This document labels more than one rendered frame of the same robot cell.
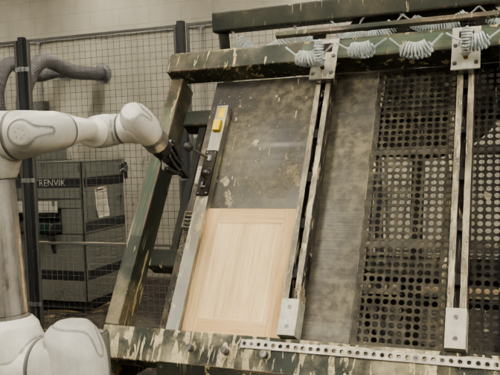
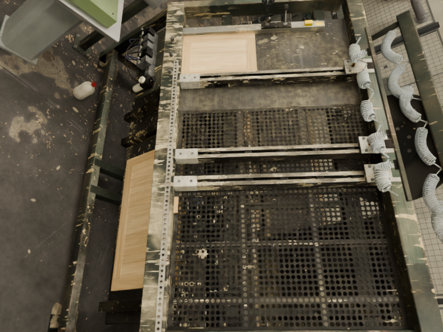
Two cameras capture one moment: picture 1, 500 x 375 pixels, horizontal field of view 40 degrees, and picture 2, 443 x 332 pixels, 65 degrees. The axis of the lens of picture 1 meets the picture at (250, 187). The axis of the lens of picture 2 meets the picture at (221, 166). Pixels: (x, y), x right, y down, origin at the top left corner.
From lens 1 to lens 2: 121 cm
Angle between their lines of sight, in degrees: 29
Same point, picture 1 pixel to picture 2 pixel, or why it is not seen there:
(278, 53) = (363, 41)
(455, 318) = (191, 153)
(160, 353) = (170, 28)
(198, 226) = (241, 29)
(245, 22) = (405, 31)
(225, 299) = (202, 51)
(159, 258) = (226, 20)
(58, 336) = not seen: outside the picture
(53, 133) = not seen: outside the picture
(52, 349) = not seen: outside the picture
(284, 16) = (413, 52)
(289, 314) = (190, 78)
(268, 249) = (231, 65)
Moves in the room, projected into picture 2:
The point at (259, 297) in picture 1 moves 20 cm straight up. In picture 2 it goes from (203, 66) to (228, 53)
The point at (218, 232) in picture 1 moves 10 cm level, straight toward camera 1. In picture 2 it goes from (240, 40) to (233, 36)
